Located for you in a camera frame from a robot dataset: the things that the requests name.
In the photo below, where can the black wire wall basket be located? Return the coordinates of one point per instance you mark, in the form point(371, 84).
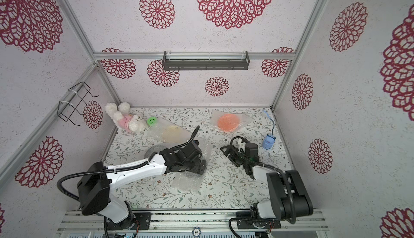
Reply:
point(66, 109)

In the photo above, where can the orange plate in bubble wrap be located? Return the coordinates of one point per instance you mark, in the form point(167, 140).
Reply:
point(229, 122)

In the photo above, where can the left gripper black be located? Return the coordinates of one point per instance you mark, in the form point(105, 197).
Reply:
point(196, 169)

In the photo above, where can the yellow plate in bubble wrap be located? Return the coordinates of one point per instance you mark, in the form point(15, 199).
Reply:
point(166, 132)

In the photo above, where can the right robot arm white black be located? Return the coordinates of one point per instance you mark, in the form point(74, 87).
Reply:
point(288, 197)

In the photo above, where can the white plush bunny pink dress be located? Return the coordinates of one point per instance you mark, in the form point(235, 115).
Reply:
point(120, 115)

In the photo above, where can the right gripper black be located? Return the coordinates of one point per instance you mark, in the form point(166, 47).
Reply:
point(234, 152)

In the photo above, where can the aluminium front rail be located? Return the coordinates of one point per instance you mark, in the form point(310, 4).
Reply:
point(185, 221)

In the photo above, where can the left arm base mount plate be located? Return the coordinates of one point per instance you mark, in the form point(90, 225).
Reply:
point(140, 221)

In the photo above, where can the green round toy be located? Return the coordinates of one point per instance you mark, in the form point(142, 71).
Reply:
point(152, 121)

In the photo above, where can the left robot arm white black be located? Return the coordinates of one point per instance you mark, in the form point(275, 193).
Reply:
point(95, 188)

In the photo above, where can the blue toy with cord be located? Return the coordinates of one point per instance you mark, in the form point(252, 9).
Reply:
point(270, 139)

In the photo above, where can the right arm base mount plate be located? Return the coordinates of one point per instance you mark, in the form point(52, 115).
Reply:
point(247, 221)

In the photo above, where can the clear bubble wrap sheet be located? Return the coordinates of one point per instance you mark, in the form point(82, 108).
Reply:
point(190, 181)

